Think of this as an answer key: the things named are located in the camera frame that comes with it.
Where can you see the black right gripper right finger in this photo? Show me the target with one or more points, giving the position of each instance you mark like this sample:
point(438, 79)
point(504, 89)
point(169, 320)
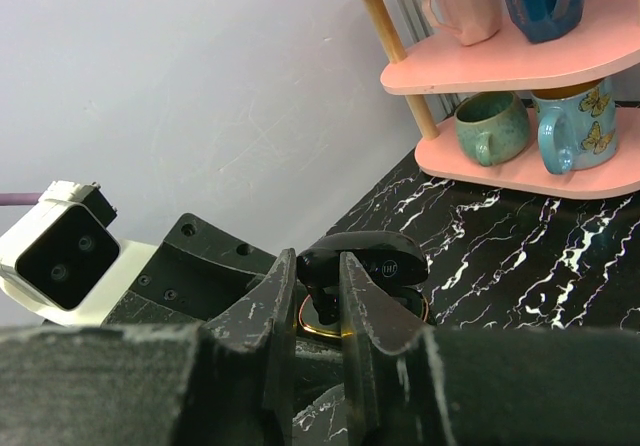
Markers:
point(409, 383)

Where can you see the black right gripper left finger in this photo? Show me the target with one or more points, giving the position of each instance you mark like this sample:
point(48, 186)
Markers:
point(224, 382)

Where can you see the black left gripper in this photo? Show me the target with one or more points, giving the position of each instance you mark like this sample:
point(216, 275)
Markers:
point(197, 272)

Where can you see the black wireless earbud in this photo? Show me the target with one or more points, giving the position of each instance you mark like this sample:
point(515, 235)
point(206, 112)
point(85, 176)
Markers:
point(318, 271)

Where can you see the black earbud charging case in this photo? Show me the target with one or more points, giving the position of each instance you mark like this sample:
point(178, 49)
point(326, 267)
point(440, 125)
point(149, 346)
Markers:
point(393, 261)

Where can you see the green ceramic mug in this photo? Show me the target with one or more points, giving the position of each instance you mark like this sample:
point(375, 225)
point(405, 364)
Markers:
point(492, 127)

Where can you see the blue butterfly mug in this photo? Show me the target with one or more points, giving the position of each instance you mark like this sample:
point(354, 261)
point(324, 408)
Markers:
point(577, 127)

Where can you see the pink mug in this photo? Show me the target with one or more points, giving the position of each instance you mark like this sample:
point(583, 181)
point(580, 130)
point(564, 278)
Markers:
point(469, 21)

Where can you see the pink three-tier shelf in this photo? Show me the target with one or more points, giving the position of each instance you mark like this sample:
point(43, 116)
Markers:
point(605, 43)

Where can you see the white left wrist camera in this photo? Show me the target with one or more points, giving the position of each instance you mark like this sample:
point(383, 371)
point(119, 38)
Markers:
point(60, 261)

